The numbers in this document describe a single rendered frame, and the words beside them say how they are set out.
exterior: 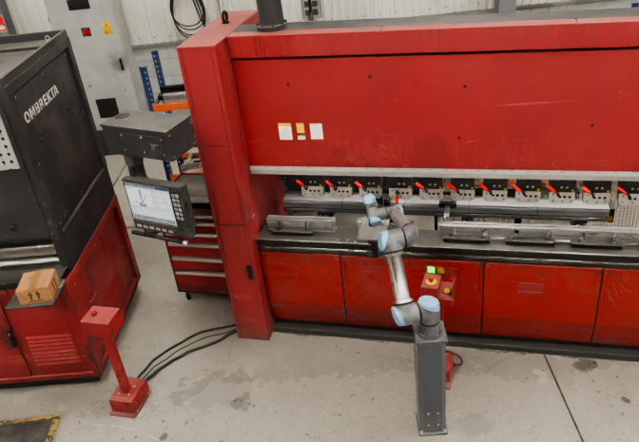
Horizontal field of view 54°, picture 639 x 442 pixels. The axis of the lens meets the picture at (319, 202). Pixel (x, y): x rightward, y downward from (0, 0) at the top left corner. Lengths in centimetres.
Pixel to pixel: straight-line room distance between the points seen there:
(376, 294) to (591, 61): 208
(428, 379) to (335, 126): 165
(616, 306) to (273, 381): 236
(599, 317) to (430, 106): 182
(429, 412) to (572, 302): 122
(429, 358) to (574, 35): 196
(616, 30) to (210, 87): 230
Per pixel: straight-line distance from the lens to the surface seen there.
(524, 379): 464
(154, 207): 403
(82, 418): 489
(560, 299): 451
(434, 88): 387
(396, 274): 356
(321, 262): 449
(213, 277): 525
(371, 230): 423
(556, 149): 404
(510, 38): 376
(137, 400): 473
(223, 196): 430
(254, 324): 491
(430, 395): 401
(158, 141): 376
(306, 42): 389
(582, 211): 458
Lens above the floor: 329
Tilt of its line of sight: 30 degrees down
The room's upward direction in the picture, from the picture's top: 7 degrees counter-clockwise
